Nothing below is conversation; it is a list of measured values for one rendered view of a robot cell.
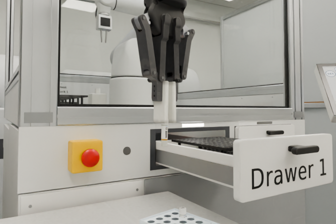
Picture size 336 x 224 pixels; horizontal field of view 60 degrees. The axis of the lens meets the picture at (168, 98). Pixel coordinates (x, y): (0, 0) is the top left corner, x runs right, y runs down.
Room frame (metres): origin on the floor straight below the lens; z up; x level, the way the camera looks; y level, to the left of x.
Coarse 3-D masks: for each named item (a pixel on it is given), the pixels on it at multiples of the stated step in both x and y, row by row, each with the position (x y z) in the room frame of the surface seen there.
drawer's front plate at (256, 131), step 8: (240, 128) 0.96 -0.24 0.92; (248, 128) 0.98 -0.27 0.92; (256, 128) 1.00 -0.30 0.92; (264, 128) 1.02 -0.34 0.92; (272, 128) 1.04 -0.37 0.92; (280, 128) 1.06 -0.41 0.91; (288, 128) 1.09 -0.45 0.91; (240, 136) 0.96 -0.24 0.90; (248, 136) 0.98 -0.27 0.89; (256, 136) 1.00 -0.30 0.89; (264, 136) 1.02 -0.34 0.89; (272, 136) 1.04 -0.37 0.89
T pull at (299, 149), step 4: (288, 148) 0.58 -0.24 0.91; (292, 148) 0.55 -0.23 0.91; (296, 148) 0.54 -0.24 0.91; (300, 148) 0.55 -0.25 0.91; (304, 148) 0.55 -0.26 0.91; (308, 148) 0.56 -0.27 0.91; (312, 148) 0.57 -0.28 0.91; (316, 148) 0.57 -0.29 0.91; (292, 152) 0.55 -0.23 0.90; (296, 152) 0.54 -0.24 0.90; (300, 152) 0.55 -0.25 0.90; (304, 152) 0.55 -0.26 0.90; (308, 152) 0.56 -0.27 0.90; (312, 152) 0.57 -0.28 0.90
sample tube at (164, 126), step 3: (162, 123) 0.49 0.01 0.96; (165, 123) 0.49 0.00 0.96; (162, 126) 0.49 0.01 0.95; (165, 126) 0.49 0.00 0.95; (162, 129) 0.49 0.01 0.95; (165, 129) 0.49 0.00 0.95; (162, 132) 0.49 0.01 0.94; (165, 132) 0.49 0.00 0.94; (162, 135) 0.49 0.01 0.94; (165, 135) 0.49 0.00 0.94; (162, 138) 0.49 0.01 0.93; (165, 138) 0.49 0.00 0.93; (162, 141) 0.49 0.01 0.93; (165, 141) 0.49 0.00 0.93; (162, 144) 0.49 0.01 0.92; (165, 144) 0.49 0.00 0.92
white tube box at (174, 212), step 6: (168, 210) 0.54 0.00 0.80; (174, 210) 0.55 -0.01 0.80; (150, 216) 0.51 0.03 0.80; (156, 216) 0.52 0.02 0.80; (162, 216) 0.52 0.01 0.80; (168, 216) 0.53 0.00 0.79; (174, 216) 0.52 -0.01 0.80; (186, 216) 0.52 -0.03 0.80; (192, 216) 0.52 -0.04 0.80; (198, 216) 0.51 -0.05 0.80; (144, 222) 0.49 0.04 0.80; (150, 222) 0.50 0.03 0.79; (156, 222) 0.49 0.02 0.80; (162, 222) 0.49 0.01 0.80; (168, 222) 0.50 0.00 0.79; (174, 222) 0.49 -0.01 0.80; (180, 222) 0.50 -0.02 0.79; (186, 222) 0.49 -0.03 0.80; (192, 222) 0.49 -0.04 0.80; (198, 222) 0.50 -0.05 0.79; (204, 222) 0.49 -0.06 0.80; (210, 222) 0.49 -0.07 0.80; (216, 222) 0.48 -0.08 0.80
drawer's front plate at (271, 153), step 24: (240, 144) 0.52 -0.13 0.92; (264, 144) 0.55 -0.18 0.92; (288, 144) 0.59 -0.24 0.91; (312, 144) 0.63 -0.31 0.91; (240, 168) 0.52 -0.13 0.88; (264, 168) 0.55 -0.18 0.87; (288, 168) 0.59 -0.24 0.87; (312, 168) 0.63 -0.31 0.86; (240, 192) 0.52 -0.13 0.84; (264, 192) 0.55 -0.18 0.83
